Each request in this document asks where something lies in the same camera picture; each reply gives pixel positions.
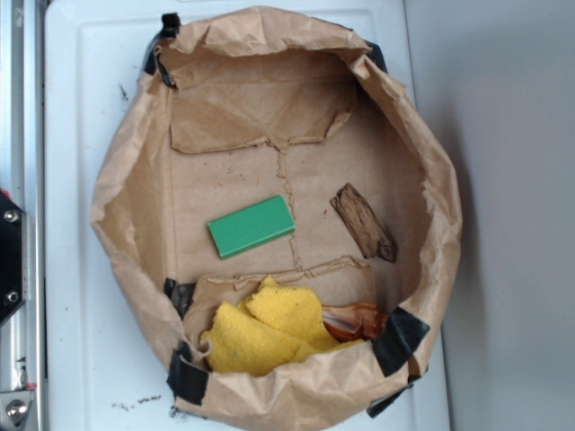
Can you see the brown wood bark piece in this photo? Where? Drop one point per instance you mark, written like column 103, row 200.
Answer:
column 374, row 239

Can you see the yellow towel cloth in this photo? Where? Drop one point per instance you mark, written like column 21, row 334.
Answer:
column 274, row 326

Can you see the black metal bracket plate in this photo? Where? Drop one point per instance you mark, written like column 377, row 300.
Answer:
column 13, row 290

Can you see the brown paper bag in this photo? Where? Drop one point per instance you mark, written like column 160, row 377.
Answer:
column 246, row 106

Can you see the green rectangular block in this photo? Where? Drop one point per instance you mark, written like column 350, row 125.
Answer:
column 251, row 227

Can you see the aluminium frame rail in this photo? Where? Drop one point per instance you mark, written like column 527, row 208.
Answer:
column 23, row 338

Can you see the silver corner bracket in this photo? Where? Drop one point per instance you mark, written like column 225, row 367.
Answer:
column 16, row 407

